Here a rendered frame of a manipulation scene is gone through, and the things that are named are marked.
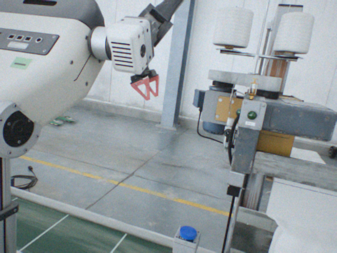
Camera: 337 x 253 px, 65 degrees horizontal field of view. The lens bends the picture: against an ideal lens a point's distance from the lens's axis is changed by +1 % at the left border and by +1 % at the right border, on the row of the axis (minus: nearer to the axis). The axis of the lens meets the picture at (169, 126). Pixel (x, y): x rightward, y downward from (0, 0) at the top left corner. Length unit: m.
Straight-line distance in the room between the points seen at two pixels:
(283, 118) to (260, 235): 0.77
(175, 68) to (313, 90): 2.90
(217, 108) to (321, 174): 0.53
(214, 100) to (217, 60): 4.84
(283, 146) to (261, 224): 0.45
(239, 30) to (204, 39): 5.05
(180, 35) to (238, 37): 4.74
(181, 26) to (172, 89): 1.35
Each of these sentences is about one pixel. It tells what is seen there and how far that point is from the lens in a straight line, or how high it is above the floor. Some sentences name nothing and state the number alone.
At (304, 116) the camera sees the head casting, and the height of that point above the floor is 1.30.
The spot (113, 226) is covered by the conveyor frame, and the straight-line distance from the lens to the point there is 1.80.
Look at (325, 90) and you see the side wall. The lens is 6.27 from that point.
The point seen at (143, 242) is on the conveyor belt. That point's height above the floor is 0.38.
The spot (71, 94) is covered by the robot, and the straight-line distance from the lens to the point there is 0.79.
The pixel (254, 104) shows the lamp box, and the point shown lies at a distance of 0.90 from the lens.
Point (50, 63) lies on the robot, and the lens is 0.73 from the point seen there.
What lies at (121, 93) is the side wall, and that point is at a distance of 6.92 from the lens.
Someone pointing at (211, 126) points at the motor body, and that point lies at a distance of 1.39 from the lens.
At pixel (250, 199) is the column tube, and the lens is 1.58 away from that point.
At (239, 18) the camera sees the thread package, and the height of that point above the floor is 1.64.
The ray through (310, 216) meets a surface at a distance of 1.26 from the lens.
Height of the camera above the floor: 1.41
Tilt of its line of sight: 13 degrees down
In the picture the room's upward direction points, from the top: 8 degrees clockwise
